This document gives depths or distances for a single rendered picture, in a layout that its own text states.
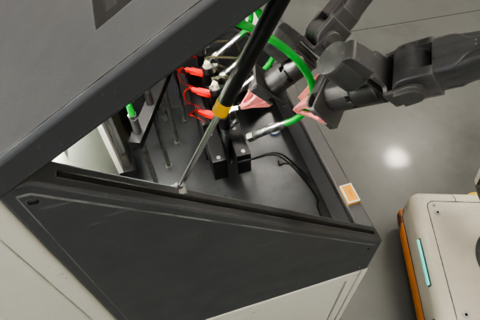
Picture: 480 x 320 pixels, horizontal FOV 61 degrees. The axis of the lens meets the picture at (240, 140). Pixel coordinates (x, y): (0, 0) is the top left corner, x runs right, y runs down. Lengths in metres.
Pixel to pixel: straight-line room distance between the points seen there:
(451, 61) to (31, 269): 0.63
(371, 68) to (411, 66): 0.05
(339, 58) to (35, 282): 0.55
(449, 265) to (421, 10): 2.11
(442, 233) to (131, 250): 1.42
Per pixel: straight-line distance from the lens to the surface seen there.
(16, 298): 0.73
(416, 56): 0.65
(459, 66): 0.62
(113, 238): 0.60
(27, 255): 0.61
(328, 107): 0.74
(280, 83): 0.88
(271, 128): 0.85
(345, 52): 0.63
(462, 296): 1.76
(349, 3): 0.86
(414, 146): 2.43
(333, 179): 1.03
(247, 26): 0.68
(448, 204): 1.92
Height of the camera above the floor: 1.80
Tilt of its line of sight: 52 degrees down
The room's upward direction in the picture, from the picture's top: 3 degrees counter-clockwise
